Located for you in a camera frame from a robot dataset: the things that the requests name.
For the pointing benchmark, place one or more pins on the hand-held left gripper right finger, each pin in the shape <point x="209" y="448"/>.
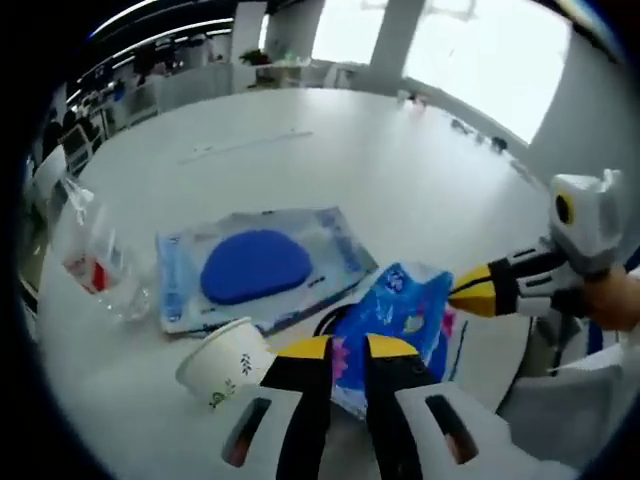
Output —
<point x="395" y="415"/>

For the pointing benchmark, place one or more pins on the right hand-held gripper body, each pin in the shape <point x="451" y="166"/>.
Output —
<point x="592" y="225"/>

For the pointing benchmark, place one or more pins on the clear plastic water bottle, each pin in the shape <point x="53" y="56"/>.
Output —
<point x="100" y="250"/>

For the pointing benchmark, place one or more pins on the white paper cup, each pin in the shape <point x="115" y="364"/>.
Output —
<point x="225" y="360"/>

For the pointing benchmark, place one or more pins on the potted plant with red flowers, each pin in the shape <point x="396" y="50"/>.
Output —
<point x="254" y="56"/>

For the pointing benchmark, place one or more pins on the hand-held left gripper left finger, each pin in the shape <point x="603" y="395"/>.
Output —
<point x="305" y="400"/>

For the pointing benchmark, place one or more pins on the clear pouch with blue pad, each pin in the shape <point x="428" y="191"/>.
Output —
<point x="260" y="265"/>

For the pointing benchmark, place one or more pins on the person's right hand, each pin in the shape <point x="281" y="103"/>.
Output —
<point x="617" y="300"/>

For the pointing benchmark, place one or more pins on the white office chair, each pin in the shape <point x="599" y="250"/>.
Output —
<point x="82" y="147"/>

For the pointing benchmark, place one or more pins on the small dark objects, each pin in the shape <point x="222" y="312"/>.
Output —
<point x="480" y="135"/>

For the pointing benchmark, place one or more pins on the white partition cabinet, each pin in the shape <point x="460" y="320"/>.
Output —
<point x="195" y="90"/>

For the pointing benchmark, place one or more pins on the blue tissue pack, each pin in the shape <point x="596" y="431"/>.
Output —
<point x="395" y="310"/>

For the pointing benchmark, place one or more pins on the person's white clothing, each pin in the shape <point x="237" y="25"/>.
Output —
<point x="565" y="400"/>

